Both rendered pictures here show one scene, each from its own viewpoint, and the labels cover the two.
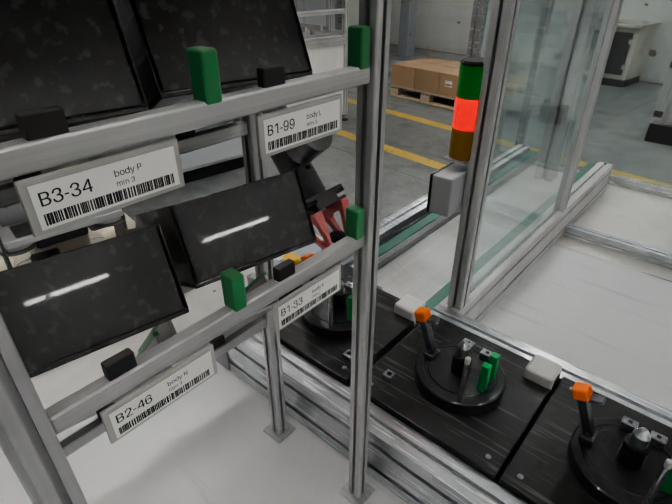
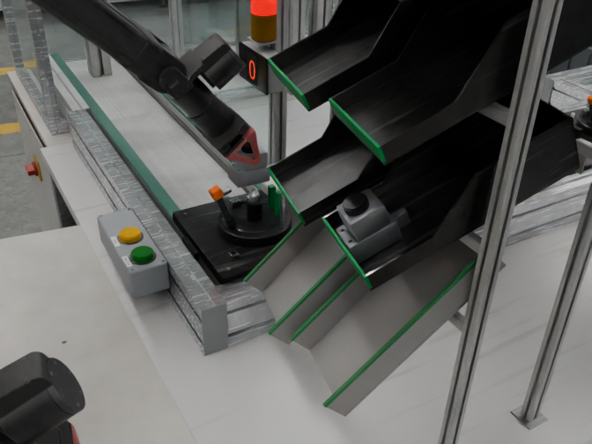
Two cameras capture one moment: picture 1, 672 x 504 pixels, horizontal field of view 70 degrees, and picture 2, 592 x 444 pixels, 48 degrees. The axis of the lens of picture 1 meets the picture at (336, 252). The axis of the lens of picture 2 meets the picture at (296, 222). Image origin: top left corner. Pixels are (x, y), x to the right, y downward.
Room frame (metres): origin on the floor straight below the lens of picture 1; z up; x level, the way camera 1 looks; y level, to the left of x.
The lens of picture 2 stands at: (0.32, 0.96, 1.65)
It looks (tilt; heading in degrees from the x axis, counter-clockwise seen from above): 33 degrees down; 289
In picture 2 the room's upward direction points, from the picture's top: 2 degrees clockwise
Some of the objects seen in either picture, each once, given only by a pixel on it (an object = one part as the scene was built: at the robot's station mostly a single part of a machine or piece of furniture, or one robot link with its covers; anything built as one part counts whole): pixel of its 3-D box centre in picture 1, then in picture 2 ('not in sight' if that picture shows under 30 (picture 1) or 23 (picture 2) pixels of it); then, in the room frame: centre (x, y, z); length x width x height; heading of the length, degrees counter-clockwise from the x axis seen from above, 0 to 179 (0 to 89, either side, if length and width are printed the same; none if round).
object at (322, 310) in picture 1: (338, 310); (254, 221); (0.72, 0.00, 0.98); 0.14 x 0.14 x 0.02
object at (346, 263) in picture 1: (341, 253); (254, 161); (0.72, -0.01, 1.11); 0.08 x 0.04 x 0.07; 49
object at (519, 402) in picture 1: (462, 360); not in sight; (0.56, -0.20, 1.01); 0.24 x 0.24 x 0.13; 49
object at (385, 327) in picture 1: (338, 318); (254, 230); (0.72, 0.00, 0.96); 0.24 x 0.24 x 0.02; 49
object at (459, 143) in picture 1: (465, 142); (263, 25); (0.79, -0.22, 1.28); 0.05 x 0.05 x 0.05
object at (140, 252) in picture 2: not in sight; (142, 255); (0.88, 0.15, 0.96); 0.04 x 0.04 x 0.02
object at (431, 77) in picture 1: (445, 82); not in sight; (6.51, -1.43, 0.20); 1.20 x 0.80 x 0.41; 41
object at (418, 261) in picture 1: (429, 278); (205, 181); (0.93, -0.22, 0.91); 0.84 x 0.28 x 0.10; 139
